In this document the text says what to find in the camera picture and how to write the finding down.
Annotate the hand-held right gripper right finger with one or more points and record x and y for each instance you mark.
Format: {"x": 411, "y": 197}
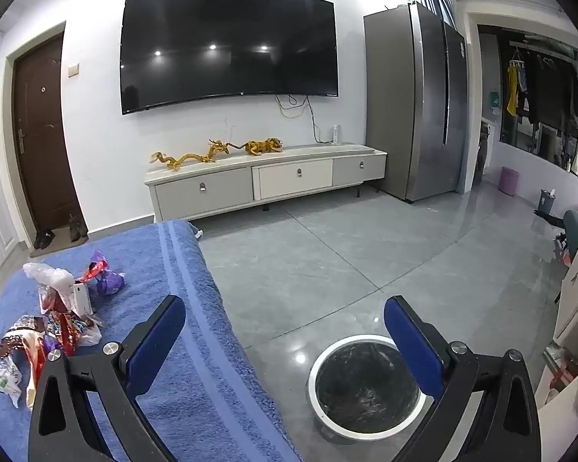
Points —
{"x": 414, "y": 346}

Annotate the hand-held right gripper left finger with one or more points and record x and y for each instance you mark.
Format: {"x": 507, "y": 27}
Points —
{"x": 156, "y": 341}

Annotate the white round trash can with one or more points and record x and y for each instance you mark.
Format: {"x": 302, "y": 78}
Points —
{"x": 366, "y": 394}

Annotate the white plastic bag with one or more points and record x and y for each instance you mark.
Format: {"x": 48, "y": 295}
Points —
{"x": 48, "y": 274}

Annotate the blue towel blanket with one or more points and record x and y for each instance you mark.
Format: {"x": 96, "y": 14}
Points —
{"x": 197, "y": 346}

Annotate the purple snack wrapper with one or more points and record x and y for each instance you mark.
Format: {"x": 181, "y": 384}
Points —
{"x": 110, "y": 283}

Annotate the white carton box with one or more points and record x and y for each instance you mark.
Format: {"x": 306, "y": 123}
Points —
{"x": 83, "y": 298}

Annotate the red gold snack wrapper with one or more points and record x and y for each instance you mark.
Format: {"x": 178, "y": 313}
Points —
{"x": 70, "y": 329}

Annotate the clear red plastic wrapper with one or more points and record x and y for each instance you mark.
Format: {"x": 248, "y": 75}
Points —
{"x": 53, "y": 301}

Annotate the doormat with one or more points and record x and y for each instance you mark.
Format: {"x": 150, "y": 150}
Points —
{"x": 62, "y": 248}

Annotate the brown foil snack wrapper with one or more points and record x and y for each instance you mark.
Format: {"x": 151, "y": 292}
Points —
{"x": 21, "y": 334}

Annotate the pair of brown boots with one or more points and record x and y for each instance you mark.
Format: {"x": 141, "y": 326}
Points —
{"x": 76, "y": 228}

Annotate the pair of black shoes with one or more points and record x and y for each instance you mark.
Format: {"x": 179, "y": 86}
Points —
{"x": 44, "y": 239}

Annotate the white green plastic wrapper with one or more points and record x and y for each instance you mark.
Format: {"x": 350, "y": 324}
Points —
{"x": 7, "y": 382}

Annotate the white TV cabinet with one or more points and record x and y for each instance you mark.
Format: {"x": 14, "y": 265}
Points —
{"x": 202, "y": 192}

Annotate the white side table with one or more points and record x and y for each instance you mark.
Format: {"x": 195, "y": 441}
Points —
{"x": 571, "y": 298}

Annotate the golden dragon figurine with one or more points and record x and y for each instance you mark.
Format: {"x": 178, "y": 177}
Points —
{"x": 190, "y": 158}

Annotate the pink bin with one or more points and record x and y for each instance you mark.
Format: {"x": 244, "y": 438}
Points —
{"x": 510, "y": 182}

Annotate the grey bin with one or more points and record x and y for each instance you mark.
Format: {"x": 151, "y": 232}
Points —
{"x": 547, "y": 202}

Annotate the golden tiger figurine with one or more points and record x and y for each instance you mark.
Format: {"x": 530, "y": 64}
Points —
{"x": 262, "y": 146}

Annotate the white power strip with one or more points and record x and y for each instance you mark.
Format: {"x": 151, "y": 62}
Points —
{"x": 335, "y": 134}

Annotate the grey refrigerator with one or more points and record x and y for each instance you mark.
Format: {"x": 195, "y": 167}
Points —
{"x": 400, "y": 106}

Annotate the brown entrance door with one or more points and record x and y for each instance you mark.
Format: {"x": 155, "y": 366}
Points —
{"x": 41, "y": 130}

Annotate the yellow hanging garment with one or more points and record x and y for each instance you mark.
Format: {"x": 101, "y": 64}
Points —
{"x": 512, "y": 89}

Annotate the dark hanging clothes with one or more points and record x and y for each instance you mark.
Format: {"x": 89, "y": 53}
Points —
{"x": 551, "y": 96}

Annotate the striped curtain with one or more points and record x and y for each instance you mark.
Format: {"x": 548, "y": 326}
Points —
{"x": 438, "y": 2}

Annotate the green white wall box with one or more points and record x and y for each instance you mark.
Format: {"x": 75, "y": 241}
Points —
{"x": 495, "y": 101}

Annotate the wall switch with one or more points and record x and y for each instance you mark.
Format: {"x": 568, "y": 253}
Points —
{"x": 72, "y": 70}

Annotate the black wall television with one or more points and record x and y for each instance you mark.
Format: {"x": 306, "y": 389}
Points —
{"x": 226, "y": 43}

